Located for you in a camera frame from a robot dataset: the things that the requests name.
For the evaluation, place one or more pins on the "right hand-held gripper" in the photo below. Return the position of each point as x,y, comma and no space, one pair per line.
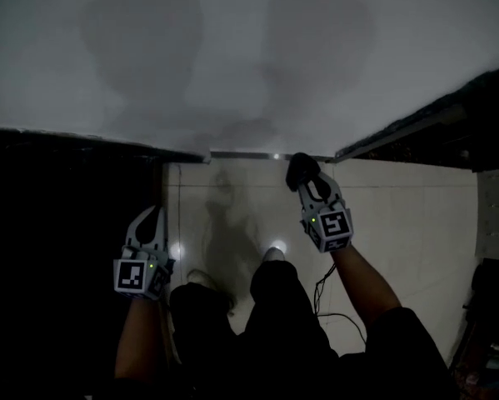
336,225

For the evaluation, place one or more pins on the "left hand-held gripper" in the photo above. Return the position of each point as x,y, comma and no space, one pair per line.
130,275

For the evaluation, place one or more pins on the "person's left forearm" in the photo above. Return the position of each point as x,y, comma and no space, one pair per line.
136,340

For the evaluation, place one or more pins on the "person's right forearm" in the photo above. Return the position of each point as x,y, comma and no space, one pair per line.
363,281

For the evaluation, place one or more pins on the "person's left white shoe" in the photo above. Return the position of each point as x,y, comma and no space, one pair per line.
201,277

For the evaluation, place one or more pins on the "person's white shoe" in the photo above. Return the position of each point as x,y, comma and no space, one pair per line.
201,277
274,254

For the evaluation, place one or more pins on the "person's right white shoe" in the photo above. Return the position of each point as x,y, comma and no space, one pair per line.
274,254

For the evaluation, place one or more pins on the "black wooden cabinet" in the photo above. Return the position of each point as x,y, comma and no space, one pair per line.
66,265

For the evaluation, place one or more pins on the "person's black clothing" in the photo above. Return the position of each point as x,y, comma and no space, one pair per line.
282,340

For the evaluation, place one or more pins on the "black wheeled cart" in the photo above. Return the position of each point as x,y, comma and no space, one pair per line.
492,306

